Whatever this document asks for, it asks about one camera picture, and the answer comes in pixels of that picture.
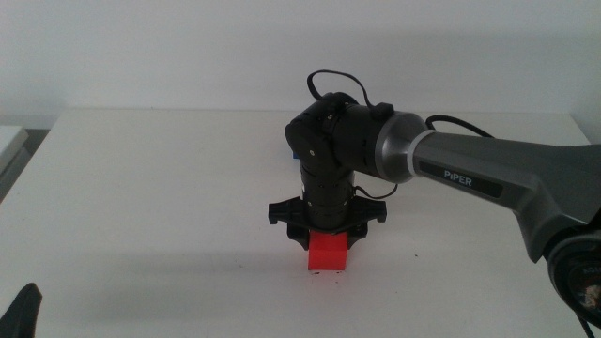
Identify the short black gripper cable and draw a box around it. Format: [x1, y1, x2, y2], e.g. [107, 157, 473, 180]
[353, 182, 399, 201]

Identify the thin black wrist cable loop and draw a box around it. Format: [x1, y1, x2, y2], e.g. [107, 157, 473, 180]
[306, 69, 395, 119]

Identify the white side table top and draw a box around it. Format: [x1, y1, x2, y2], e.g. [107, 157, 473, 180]
[0, 125, 29, 174]

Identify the red cube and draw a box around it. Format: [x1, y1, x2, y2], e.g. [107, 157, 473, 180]
[307, 230, 349, 272]

